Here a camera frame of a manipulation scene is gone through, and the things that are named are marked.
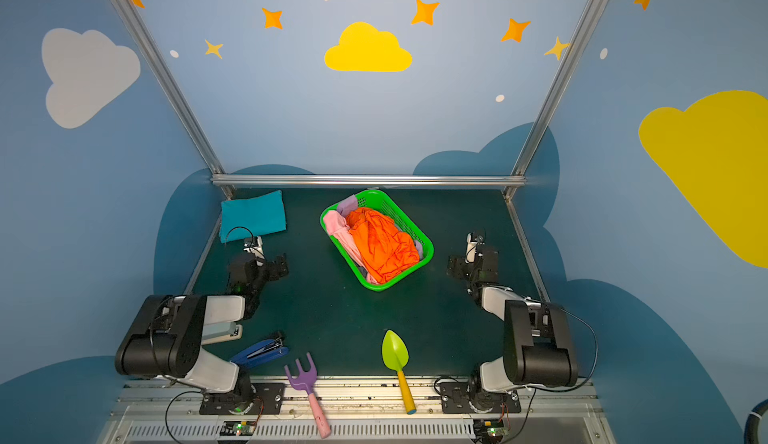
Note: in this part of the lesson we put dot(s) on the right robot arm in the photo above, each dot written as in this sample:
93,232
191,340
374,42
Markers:
537,345

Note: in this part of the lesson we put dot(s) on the green toy shovel yellow handle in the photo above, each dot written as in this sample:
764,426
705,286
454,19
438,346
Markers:
395,357

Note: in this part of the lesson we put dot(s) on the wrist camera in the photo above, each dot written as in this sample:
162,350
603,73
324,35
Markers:
254,246
474,241

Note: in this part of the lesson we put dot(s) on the aluminium frame post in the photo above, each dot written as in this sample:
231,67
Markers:
138,30
580,39

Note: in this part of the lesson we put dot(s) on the orange t shirt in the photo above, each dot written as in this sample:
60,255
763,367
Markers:
386,251

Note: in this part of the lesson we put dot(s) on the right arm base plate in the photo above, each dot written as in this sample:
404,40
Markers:
456,397

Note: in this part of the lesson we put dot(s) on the aluminium right frame post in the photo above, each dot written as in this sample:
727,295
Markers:
580,39

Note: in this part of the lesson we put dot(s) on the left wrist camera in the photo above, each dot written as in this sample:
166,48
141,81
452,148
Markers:
254,246

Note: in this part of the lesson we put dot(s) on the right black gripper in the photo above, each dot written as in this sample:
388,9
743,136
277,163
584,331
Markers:
459,266

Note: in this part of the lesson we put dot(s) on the left green circuit board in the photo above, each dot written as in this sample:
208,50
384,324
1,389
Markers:
237,429

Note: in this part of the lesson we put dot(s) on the purple t shirt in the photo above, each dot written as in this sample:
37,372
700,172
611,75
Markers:
346,206

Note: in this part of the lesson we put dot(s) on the purple toy rake pink handle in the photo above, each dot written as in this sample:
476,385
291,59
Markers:
305,381

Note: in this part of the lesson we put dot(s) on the pink t shirt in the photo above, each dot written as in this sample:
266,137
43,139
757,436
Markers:
336,226

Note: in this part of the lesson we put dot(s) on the green circuit board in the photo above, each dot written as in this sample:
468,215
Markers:
237,429
488,432

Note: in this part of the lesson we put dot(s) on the front aluminium mounting rail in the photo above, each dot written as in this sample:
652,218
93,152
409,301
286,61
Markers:
363,409

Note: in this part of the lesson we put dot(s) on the right green circuit board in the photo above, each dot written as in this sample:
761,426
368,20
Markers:
488,432

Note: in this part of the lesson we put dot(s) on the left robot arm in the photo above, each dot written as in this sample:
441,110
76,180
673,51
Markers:
166,338

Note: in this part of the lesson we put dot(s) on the aluminium left frame post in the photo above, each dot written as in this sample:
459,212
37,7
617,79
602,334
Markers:
138,30

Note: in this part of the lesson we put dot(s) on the aluminium back frame rail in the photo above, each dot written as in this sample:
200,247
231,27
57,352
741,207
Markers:
388,181

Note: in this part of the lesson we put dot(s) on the green plastic basket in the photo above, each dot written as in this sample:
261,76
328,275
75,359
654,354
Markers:
380,201

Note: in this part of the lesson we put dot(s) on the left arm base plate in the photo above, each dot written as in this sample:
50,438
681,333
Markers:
265,398

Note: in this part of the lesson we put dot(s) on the folded teal t shirt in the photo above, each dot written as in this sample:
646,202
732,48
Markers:
258,216

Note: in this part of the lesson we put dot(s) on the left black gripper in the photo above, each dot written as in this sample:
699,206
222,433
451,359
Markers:
274,267

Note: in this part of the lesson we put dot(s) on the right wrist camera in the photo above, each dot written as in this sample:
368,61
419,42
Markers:
474,241

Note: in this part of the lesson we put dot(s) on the blue stapler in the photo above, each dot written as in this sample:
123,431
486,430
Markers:
267,349

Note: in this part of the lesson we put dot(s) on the grey stapler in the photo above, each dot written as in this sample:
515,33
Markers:
221,332

